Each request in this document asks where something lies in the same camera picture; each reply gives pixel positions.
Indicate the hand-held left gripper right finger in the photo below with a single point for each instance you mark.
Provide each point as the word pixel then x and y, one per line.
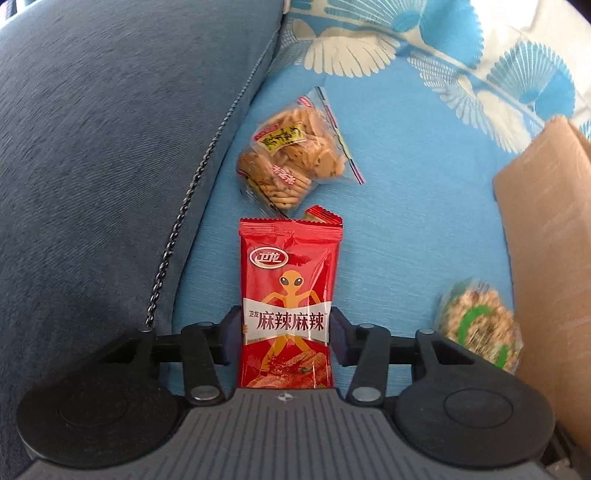
pixel 339 337

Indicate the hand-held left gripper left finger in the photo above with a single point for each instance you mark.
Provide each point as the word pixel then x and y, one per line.
pixel 231 337

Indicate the red spicy snack packet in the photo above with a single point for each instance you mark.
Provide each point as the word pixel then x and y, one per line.
pixel 286 258

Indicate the brown cardboard box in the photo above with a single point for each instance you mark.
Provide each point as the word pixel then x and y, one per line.
pixel 549 258

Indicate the fan print blue cream cloth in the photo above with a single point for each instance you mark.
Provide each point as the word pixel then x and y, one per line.
pixel 397 221

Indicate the green label peanut snack packet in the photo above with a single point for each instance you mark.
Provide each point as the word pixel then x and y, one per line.
pixel 480 318

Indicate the clear cookie snack packet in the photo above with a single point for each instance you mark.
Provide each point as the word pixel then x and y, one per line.
pixel 291 157

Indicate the blue-grey sofa cushion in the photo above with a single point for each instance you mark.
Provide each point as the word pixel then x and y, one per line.
pixel 106 152

